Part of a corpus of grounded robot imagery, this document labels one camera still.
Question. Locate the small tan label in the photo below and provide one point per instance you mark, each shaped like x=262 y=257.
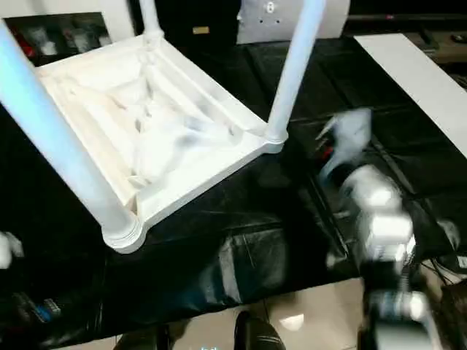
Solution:
x=200 y=30

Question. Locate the white flat board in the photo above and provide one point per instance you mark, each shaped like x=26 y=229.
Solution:
x=419 y=80

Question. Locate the white plastic table leg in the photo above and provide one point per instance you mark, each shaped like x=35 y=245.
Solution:
x=54 y=127
x=295 y=73
x=151 y=22

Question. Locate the small white jar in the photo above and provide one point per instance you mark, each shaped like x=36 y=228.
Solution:
x=47 y=47

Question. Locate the dark round woven basket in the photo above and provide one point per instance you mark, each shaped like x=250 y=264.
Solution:
x=456 y=317

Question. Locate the right robot leg dark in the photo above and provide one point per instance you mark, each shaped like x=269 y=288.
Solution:
x=259 y=333

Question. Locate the robot leg dark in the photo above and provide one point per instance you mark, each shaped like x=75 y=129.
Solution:
x=146 y=339
x=259 y=333

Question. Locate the red box in cabinet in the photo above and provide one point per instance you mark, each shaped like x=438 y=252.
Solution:
x=25 y=43

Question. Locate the left robot leg dark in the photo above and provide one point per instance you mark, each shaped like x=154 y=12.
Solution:
x=146 y=339

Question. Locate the black work mat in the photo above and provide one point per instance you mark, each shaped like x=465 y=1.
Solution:
x=365 y=91

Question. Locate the black cabinet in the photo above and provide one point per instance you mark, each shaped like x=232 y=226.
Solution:
x=189 y=14

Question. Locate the white cabinet with glass doors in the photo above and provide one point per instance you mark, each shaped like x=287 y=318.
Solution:
x=116 y=11

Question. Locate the white plastic table top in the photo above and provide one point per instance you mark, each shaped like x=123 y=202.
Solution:
x=164 y=109

